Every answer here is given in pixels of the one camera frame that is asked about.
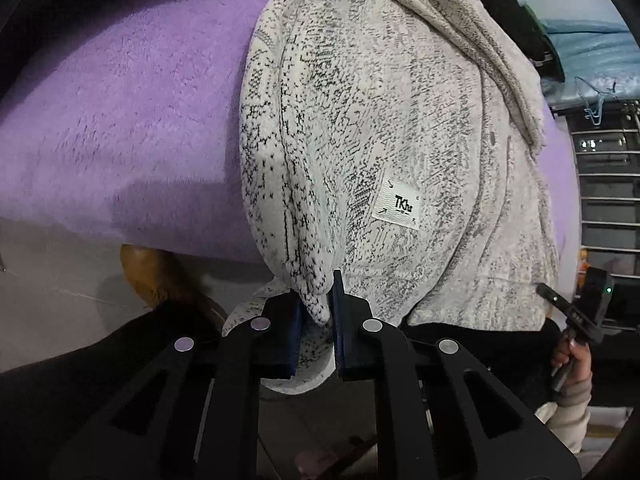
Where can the person's black pants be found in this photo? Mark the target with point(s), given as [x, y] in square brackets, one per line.
[75, 360]

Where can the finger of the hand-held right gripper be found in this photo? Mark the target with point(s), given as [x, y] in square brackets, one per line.
[552, 297]

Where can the light blue curtain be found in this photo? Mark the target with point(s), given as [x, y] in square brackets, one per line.
[590, 50]

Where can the large black garment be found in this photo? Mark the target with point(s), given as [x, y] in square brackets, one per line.
[505, 10]

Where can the grey knit jacket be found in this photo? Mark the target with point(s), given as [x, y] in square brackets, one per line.
[375, 135]

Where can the person's right hand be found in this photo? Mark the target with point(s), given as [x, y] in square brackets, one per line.
[580, 365]

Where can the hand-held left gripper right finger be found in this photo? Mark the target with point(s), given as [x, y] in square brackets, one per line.
[340, 330]

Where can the purple bed sheet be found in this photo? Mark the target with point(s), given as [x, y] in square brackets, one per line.
[125, 110]

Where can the brown shoe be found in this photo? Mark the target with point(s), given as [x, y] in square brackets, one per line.
[155, 270]

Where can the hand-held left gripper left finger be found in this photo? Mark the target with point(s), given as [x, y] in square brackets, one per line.
[295, 330]

